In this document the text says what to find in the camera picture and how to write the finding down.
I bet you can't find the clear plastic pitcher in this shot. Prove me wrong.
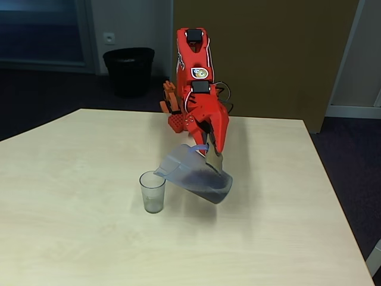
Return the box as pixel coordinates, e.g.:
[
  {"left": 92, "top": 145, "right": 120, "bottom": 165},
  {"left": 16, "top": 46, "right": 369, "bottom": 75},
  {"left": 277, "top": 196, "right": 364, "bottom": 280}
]
[{"left": 153, "top": 144, "right": 233, "bottom": 206}]

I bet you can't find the translucent plastic cup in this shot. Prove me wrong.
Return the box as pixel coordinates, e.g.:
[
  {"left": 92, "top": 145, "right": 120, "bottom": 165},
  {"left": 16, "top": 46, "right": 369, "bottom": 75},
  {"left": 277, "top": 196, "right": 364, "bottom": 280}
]
[{"left": 139, "top": 170, "right": 167, "bottom": 214}]

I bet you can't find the black waste bin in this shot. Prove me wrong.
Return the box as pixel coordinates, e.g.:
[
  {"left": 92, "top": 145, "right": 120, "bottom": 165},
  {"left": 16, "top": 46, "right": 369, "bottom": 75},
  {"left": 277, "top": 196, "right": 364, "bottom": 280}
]
[{"left": 102, "top": 47, "right": 155, "bottom": 98}]

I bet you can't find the brown pin board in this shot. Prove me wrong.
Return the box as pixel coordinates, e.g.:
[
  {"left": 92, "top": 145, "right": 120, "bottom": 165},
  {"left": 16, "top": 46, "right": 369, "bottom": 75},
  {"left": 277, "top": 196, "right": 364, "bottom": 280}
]
[{"left": 172, "top": 0, "right": 360, "bottom": 134}]

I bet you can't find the dark glass window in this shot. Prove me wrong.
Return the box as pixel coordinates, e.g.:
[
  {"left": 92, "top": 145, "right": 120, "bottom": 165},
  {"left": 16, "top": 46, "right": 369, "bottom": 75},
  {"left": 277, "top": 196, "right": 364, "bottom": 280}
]
[{"left": 0, "top": 0, "right": 96, "bottom": 71}]

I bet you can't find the light grey furniture piece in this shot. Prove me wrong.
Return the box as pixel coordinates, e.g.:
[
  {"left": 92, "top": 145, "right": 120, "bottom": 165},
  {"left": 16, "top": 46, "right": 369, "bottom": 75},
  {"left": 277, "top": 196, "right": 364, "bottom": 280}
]
[{"left": 365, "top": 238, "right": 381, "bottom": 279}]

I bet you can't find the black power cable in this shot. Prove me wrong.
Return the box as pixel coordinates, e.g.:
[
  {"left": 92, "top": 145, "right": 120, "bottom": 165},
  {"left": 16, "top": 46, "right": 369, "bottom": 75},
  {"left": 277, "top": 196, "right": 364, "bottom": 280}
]
[{"left": 214, "top": 82, "right": 235, "bottom": 116}]

